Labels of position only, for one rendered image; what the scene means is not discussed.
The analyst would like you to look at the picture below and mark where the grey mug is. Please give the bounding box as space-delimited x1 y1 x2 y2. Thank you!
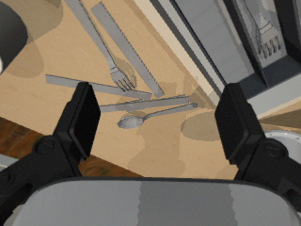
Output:
0 1 28 75

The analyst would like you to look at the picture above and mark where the grey metal spoon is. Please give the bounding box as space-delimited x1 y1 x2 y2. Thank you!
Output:
117 103 198 129

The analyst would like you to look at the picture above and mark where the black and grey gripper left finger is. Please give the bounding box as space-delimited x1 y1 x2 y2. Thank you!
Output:
0 82 101 226

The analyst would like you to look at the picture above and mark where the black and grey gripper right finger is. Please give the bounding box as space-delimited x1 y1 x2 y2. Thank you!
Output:
214 83 301 213

